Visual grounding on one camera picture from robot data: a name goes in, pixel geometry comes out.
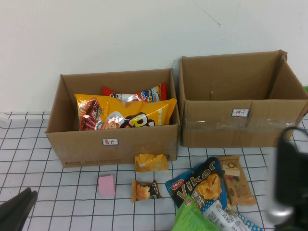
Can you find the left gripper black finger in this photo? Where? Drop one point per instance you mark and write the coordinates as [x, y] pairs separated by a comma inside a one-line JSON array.
[[12, 211], [27, 211]]

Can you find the large yellow chip bag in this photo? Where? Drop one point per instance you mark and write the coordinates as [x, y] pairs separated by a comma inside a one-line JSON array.
[[144, 110]]

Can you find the green chip bag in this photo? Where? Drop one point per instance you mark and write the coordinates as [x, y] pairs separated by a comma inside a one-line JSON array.
[[190, 216]]

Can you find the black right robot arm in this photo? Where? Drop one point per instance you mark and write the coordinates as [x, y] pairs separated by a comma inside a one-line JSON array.
[[291, 173]]

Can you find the small orange black snack packet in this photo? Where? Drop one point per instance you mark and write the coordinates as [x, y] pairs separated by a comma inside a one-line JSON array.
[[144, 191]]

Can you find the small yellow snack packet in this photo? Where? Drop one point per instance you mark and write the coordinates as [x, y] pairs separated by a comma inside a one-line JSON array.
[[149, 163]]

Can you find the white black checkered tablecloth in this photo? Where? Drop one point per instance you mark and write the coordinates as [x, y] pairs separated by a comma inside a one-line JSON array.
[[72, 204]]

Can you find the pink block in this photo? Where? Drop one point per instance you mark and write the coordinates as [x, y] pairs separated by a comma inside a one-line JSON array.
[[107, 186]]

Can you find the cardboard box with printed text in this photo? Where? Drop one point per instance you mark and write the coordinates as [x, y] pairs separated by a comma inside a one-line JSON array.
[[84, 149]]

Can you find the red prawn cracker bag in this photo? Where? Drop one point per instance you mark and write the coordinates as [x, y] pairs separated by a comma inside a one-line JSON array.
[[154, 92]]

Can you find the blue Vikar chip bag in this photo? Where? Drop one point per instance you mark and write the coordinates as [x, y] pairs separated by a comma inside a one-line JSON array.
[[204, 183]]

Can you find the cardboard box with clear tape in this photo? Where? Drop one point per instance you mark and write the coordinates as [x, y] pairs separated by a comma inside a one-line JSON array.
[[216, 130]]

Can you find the brown wafer bar packet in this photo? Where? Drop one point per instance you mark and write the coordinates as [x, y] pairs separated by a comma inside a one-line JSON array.
[[238, 187]]

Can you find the green object behind box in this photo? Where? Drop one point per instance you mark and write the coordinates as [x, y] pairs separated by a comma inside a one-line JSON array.
[[305, 88]]

